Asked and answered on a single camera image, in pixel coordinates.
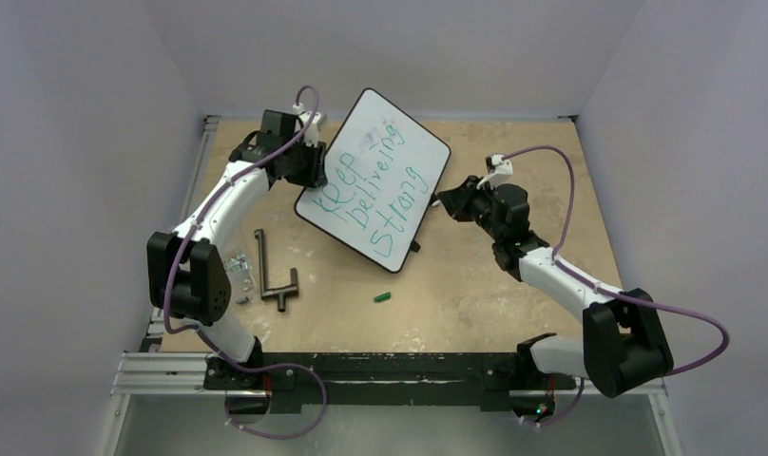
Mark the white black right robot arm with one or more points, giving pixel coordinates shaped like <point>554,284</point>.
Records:
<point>623,344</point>

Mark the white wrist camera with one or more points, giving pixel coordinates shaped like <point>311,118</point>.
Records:
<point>499,171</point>
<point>311,123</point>

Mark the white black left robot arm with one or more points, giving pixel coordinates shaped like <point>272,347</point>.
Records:
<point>187,266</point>

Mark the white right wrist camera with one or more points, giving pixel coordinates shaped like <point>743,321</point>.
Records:
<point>499,171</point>

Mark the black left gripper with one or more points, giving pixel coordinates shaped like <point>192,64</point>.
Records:
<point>315,178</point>

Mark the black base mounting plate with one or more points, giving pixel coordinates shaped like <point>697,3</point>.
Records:
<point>490,381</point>

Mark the white whiteboard black frame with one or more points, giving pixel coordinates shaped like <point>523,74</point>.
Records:
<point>383,168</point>

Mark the aluminium frame rail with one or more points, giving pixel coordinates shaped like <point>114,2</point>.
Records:
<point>158,373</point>

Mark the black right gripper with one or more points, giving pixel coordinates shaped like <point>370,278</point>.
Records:
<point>462,200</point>

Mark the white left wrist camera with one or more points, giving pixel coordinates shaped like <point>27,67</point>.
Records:
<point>311,123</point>

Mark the green marker cap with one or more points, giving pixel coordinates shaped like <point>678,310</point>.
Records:
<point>382,297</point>

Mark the clear plastic screw box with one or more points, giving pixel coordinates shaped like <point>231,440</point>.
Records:
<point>236,277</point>

